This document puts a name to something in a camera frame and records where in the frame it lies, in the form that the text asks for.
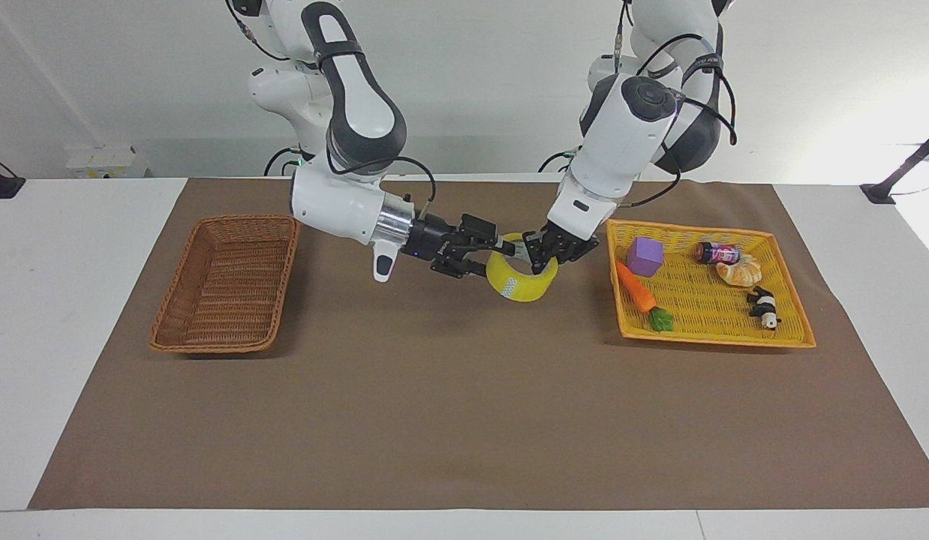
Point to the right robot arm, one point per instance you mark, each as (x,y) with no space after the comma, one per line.
(359,112)

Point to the brown wicker basket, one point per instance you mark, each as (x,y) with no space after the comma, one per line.
(228,285)

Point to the black stand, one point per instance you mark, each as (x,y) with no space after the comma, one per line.
(1,184)
(903,169)

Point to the small drink can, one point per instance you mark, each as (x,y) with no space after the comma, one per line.
(716,252)

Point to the toy panda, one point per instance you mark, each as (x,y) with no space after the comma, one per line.
(765,306)

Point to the white box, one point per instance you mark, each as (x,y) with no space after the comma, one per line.
(104,163)

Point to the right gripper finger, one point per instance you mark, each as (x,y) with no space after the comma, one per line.
(458,265)
(479,229)

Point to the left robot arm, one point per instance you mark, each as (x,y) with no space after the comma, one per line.
(622,142)

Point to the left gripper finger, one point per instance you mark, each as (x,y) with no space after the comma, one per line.
(545,260)
(533,242)

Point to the toy carrot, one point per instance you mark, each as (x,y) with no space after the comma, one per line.
(635,289)

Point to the purple cube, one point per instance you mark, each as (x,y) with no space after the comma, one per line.
(644,257)

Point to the yellow tape roll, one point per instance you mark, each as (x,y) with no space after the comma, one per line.
(521,286)

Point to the yellow wicker tray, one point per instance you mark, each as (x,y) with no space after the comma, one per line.
(708,307)

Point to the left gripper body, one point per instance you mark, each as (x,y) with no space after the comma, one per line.
(572,244)

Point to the toy croissant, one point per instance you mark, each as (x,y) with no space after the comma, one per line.
(741,271)

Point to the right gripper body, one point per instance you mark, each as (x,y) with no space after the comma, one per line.
(431,238)

